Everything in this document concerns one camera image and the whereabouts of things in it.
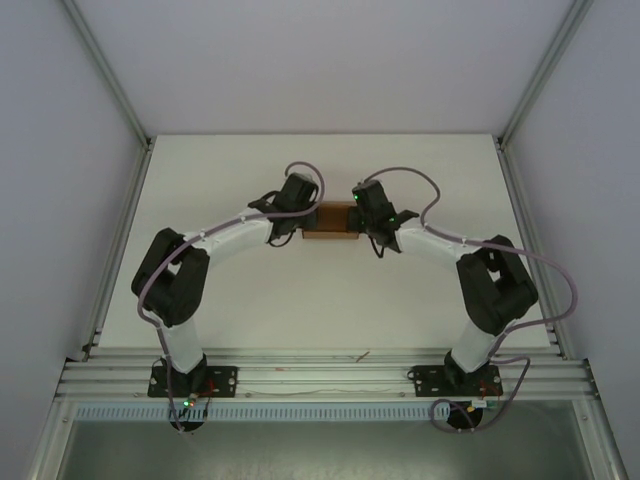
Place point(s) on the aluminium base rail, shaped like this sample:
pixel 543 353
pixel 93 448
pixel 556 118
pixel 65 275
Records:
pixel 325 372

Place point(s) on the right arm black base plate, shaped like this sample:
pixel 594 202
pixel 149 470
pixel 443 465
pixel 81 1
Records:
pixel 430 380

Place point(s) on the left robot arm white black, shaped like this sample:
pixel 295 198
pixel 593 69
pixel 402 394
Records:
pixel 170 280

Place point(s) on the brown cardboard box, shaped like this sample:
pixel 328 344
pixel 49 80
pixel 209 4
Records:
pixel 332 220

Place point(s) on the aluminium frame post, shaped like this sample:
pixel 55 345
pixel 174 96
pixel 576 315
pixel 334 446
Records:
pixel 542 70
pixel 112 75

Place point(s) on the aluminium side rail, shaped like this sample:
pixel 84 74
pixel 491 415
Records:
pixel 122 240
pixel 525 210

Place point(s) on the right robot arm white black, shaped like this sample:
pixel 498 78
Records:
pixel 500 290

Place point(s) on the grey metal panel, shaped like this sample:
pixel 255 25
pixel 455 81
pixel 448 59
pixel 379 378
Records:
pixel 320 450

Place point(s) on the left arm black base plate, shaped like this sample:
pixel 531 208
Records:
pixel 222 381

